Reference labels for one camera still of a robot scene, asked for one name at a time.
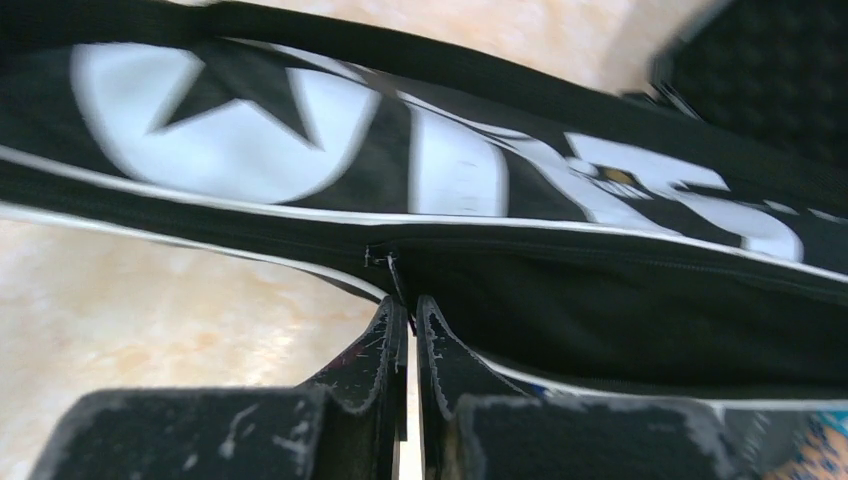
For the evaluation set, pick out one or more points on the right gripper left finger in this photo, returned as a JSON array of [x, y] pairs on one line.
[[344, 422]]

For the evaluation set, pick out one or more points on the black racket bag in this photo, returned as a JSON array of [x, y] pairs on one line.
[[568, 236]]

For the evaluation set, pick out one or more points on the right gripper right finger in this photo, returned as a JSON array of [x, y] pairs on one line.
[[476, 424]]

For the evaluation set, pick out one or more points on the black poker chip case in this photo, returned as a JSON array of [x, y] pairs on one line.
[[773, 71]]

